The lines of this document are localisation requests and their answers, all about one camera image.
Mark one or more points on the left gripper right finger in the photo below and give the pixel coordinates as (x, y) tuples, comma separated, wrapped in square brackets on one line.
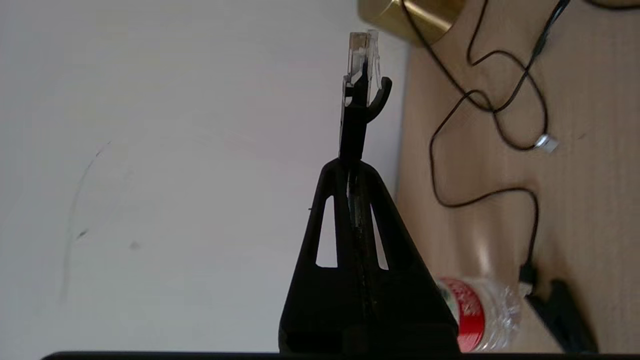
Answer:
[(405, 305)]

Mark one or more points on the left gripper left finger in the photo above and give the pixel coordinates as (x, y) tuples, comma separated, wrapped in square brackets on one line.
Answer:
[(320, 305)]

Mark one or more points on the brass desk lamp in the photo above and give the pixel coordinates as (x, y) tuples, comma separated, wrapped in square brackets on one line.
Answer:
[(410, 20)]

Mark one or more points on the water bottle with red cap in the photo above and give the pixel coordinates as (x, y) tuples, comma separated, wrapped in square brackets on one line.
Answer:
[(470, 315)]

